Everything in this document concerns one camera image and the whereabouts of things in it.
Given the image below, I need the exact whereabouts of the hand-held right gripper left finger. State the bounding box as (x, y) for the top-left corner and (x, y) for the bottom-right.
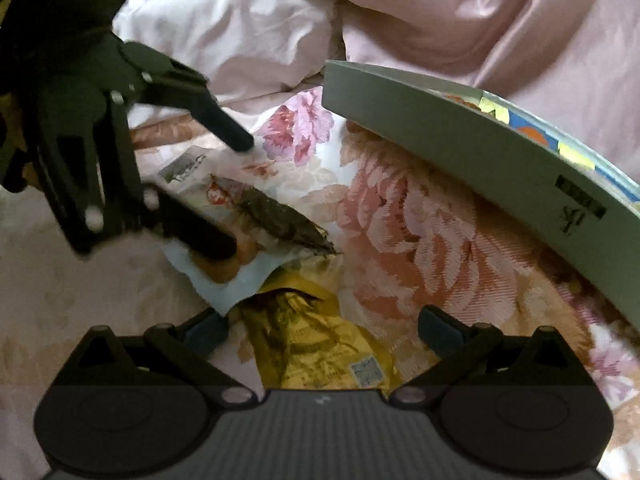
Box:
(65, 306), (256, 408)

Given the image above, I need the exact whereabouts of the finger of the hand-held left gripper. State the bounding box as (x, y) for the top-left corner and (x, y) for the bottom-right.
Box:
(120, 41), (255, 153)
(39, 91), (239, 262)

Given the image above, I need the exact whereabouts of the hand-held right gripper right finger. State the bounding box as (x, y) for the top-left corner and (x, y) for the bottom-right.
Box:
(390, 306), (583, 408)

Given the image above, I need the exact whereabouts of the dried fish packet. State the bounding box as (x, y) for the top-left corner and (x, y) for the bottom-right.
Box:
(157, 147), (343, 261)

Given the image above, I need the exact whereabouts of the gold foil snack packet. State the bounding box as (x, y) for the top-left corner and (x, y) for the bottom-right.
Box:
(240, 270), (402, 392)

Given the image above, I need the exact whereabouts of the grey cardboard box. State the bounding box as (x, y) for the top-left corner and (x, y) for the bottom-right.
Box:
(322, 59), (640, 333)

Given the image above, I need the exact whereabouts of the pale pink quilt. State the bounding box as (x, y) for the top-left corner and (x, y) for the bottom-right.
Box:
(112, 0), (347, 109)

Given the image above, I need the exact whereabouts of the floral bedsheet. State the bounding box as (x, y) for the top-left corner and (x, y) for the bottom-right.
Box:
(0, 85), (640, 480)

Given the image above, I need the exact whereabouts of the pink curtain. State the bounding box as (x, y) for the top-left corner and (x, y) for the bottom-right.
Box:
(280, 0), (640, 183)

